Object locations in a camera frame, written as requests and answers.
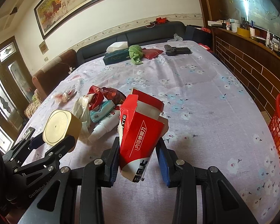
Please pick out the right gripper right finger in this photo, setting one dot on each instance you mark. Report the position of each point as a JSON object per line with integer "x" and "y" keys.
{"x": 220, "y": 201}

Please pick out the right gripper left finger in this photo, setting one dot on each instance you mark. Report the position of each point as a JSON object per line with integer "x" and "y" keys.
{"x": 56, "y": 203}

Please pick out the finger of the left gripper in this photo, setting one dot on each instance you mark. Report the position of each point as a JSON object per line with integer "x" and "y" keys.
{"x": 51, "y": 158}
{"x": 23, "y": 148}

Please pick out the yellow plastic container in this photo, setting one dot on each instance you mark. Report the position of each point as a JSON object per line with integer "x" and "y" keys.
{"x": 61, "y": 123}

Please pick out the cream paper bag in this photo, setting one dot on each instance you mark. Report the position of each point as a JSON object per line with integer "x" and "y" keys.
{"x": 82, "y": 112}

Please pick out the pink white wrapper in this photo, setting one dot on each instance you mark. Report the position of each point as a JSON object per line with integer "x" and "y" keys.
{"x": 65, "y": 96}

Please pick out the white red-label bottle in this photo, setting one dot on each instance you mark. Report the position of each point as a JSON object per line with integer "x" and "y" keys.
{"x": 110, "y": 121}

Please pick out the red plastic bag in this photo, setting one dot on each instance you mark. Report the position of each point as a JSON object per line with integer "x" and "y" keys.
{"x": 99, "y": 94}

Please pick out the red white torn box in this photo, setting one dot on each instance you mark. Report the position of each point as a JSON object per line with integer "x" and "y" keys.
{"x": 140, "y": 127}

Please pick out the black smartphone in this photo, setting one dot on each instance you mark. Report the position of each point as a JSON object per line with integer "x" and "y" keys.
{"x": 26, "y": 135}

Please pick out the teal tissue pack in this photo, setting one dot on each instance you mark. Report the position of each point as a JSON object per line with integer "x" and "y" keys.
{"x": 101, "y": 111}

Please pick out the wooden glass door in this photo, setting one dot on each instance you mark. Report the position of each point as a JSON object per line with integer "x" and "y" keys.
{"x": 16, "y": 92}

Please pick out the brown armchair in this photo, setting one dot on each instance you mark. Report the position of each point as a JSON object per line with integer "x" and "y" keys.
{"x": 50, "y": 75}

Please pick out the purple floral tablecloth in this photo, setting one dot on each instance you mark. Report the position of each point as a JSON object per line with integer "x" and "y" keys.
{"x": 212, "y": 119}

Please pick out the dark green tissue box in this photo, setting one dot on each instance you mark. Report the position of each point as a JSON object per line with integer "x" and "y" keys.
{"x": 116, "y": 53}

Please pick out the green crumpled cloth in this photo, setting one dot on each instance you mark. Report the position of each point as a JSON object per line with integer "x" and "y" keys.
{"x": 136, "y": 54}

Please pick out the red flat pouch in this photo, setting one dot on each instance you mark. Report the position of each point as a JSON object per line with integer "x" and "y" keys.
{"x": 151, "y": 53}

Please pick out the black leather sofa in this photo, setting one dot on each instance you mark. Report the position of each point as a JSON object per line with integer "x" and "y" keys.
{"x": 139, "y": 36}

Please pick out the wooden sideboard cabinet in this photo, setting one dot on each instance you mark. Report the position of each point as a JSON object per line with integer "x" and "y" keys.
{"x": 253, "y": 64}

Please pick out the framed horse painting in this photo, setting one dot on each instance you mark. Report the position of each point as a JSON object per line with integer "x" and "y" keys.
{"x": 51, "y": 14}

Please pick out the clear plastic wrapper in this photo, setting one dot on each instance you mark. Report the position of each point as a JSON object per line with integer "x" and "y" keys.
{"x": 176, "y": 37}

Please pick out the red item on sofa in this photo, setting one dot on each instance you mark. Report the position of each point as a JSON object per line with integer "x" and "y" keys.
{"x": 157, "y": 21}

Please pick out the yellow box on sideboard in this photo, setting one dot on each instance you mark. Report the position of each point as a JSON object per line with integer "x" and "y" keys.
{"x": 243, "y": 32}

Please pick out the small gold wall plaque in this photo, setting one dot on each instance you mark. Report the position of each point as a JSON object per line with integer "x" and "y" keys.
{"x": 43, "y": 47}

